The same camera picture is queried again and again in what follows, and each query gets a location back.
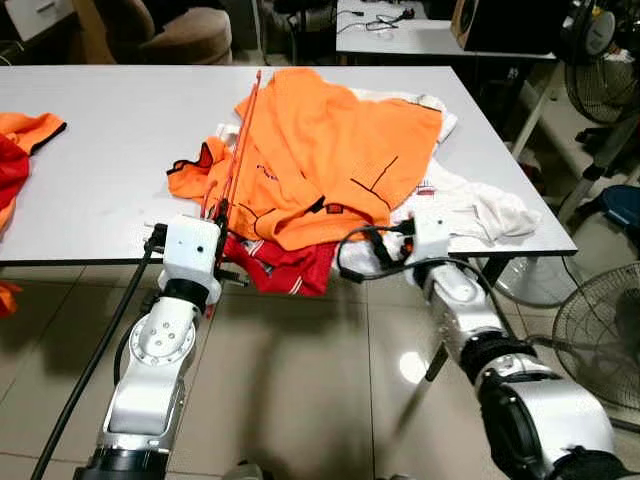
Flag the white table black legs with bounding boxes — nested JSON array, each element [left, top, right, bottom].
[[0, 65, 579, 381]]

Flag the dark blue round stool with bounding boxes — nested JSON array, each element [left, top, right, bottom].
[[600, 185, 640, 231]]

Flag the black floor fan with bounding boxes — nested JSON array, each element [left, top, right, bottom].
[[552, 262, 640, 431]]

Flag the red shirt white stripes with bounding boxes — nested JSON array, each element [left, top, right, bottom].
[[220, 232, 339, 298]]

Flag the black speaker box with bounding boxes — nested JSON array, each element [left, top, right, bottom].
[[452, 0, 571, 56]]

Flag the black standing fan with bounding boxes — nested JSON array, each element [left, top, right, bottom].
[[555, 0, 640, 216]]

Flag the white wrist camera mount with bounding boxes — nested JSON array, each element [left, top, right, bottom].
[[160, 215, 226, 291], [405, 208, 451, 266]]

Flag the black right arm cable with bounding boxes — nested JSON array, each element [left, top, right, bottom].
[[335, 225, 531, 341]]

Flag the orange garment black trim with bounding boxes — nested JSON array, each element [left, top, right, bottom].
[[0, 112, 67, 236]]

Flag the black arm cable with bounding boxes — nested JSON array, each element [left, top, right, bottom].
[[30, 235, 166, 480], [335, 225, 531, 341]]

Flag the small white desk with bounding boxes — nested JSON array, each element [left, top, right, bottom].
[[335, 0, 561, 61]]

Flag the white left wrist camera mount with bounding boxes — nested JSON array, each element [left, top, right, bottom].
[[160, 215, 226, 291]]

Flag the red clothes hanger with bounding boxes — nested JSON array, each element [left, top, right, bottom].
[[200, 70, 266, 321]]

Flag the orange shirt black lines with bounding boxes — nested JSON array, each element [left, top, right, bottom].
[[167, 67, 444, 251]]

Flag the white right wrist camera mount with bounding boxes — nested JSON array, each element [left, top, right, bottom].
[[405, 208, 451, 266]]

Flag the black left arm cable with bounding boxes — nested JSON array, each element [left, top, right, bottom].
[[30, 235, 166, 480]]

